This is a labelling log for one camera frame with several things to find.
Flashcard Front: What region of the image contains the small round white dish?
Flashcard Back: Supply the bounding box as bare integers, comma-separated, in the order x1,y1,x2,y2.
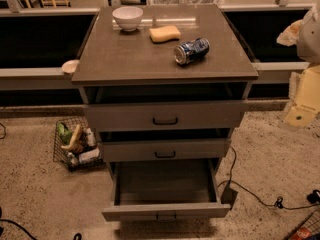
62,60,79,74

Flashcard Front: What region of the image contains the green snack bag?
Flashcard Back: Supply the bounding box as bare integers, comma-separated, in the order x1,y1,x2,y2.
57,122,72,145

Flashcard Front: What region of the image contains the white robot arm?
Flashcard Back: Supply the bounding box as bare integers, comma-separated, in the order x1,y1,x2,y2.
276,7,320,127

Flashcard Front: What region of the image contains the yellow banana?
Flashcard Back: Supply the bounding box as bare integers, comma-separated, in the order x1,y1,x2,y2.
61,124,83,152

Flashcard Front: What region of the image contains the blue soda can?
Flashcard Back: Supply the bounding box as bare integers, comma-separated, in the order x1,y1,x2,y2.
174,38,210,65

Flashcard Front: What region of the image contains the grey middle drawer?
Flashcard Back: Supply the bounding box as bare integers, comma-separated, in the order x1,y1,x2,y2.
99,128,231,162

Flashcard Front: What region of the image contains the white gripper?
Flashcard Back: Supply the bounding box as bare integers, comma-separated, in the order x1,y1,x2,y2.
283,65,320,127

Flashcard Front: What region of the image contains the yellow sponge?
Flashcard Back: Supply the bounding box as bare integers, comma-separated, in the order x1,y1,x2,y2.
149,25,181,43

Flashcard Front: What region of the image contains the grey drawer cabinet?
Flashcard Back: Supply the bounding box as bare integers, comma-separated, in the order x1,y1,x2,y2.
71,3,260,178

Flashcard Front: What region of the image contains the black power cable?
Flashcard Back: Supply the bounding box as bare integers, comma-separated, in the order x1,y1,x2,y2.
217,145,320,211

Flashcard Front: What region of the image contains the wire basket with red can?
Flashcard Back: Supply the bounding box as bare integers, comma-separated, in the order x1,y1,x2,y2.
284,209,320,240

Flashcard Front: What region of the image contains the grey top drawer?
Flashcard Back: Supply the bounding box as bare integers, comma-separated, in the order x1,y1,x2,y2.
82,82,248,132

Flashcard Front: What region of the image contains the black cable at left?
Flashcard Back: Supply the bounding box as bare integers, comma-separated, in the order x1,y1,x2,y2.
0,206,83,240

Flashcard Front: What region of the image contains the grey metal railing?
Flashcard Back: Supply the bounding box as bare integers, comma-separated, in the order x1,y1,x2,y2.
0,0,320,90

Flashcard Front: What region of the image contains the black wire basket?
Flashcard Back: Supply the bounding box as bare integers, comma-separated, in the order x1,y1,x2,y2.
53,117,104,172

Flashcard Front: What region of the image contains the small white bottle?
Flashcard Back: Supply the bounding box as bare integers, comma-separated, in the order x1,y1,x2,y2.
85,128,96,147

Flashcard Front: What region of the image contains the grey drawer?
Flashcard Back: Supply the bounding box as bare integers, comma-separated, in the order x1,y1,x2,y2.
103,159,230,222
99,128,231,162
82,82,248,132

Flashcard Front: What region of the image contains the white ceramic bowl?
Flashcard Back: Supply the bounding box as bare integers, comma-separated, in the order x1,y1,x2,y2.
112,6,143,31

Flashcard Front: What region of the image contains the grey bottom drawer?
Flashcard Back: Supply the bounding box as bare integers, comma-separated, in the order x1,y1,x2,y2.
103,159,230,222

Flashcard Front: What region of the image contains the white packet in basket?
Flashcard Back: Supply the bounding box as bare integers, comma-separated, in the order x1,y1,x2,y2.
78,148,100,164

